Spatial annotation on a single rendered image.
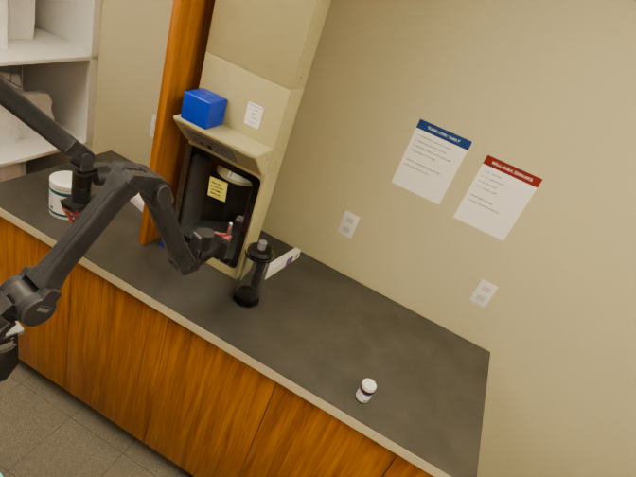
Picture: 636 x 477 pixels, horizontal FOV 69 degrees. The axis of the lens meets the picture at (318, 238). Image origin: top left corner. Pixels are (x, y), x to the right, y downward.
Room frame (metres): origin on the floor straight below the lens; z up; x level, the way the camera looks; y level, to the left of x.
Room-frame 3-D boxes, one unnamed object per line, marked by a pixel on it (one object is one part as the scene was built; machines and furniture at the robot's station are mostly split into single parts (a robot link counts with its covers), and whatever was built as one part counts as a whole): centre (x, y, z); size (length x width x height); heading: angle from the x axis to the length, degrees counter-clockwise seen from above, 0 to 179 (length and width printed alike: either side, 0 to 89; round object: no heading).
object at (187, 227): (1.46, 0.40, 1.19); 0.30 x 0.01 x 0.40; 77
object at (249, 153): (1.41, 0.41, 1.46); 0.32 x 0.11 x 0.10; 77
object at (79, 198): (1.21, 0.76, 1.21); 0.10 x 0.07 x 0.07; 167
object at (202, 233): (1.19, 0.36, 1.19); 0.12 x 0.09 x 0.11; 156
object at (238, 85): (1.59, 0.37, 1.32); 0.32 x 0.25 x 0.77; 77
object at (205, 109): (1.43, 0.50, 1.55); 0.10 x 0.10 x 0.09; 77
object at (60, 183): (1.45, 0.97, 1.01); 0.13 x 0.13 x 0.15
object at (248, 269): (1.35, 0.17, 1.06); 0.11 x 0.11 x 0.21
